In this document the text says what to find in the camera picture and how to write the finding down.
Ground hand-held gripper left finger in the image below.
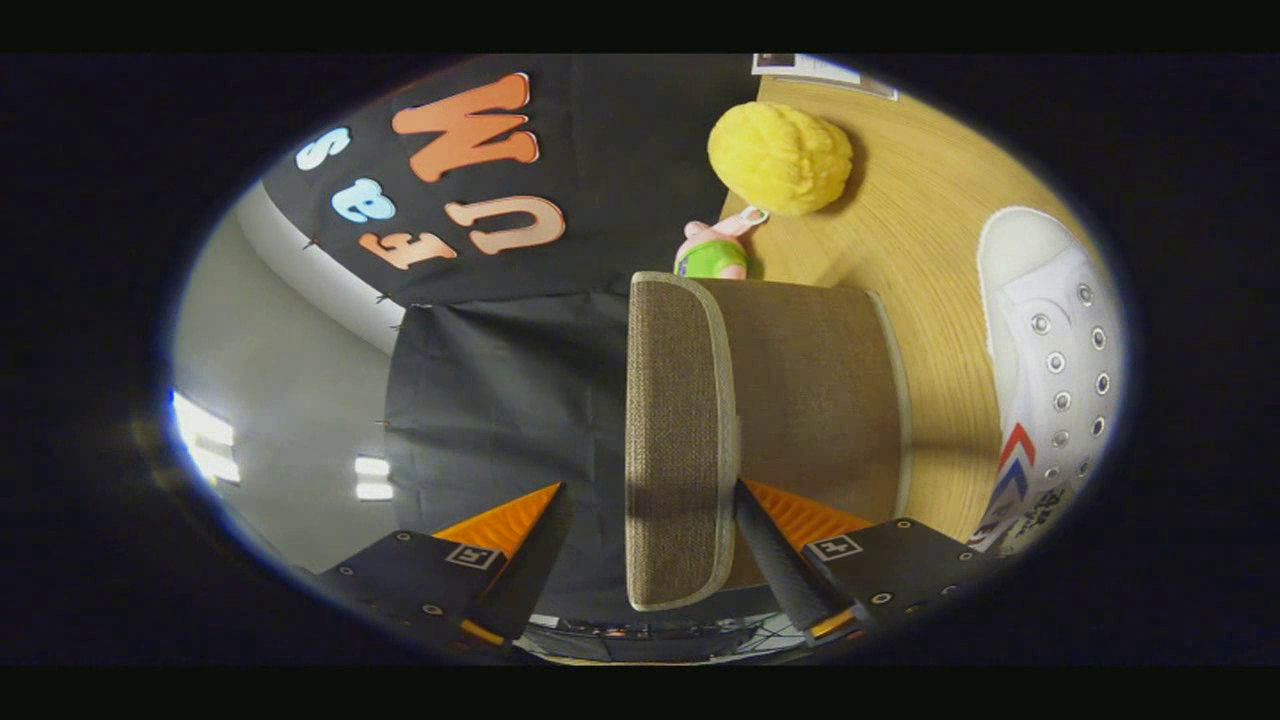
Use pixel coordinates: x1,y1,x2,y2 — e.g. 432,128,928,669
315,482,576,653

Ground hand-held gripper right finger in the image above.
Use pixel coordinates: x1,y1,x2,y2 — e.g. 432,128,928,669
735,480,1003,648

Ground brown fabric storage box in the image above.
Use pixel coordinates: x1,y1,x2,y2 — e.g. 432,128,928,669
625,270,913,613

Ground white striped canvas shoe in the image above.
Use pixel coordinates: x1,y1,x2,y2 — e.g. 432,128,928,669
968,207,1126,556

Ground pink and green plush toy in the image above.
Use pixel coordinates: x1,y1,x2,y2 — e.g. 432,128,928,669
675,205,769,281

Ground yellow round plush cushion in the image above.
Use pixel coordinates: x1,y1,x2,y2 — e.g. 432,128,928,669
707,100,854,217

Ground white book with dark photo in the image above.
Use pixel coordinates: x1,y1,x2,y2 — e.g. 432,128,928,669
752,55,898,101

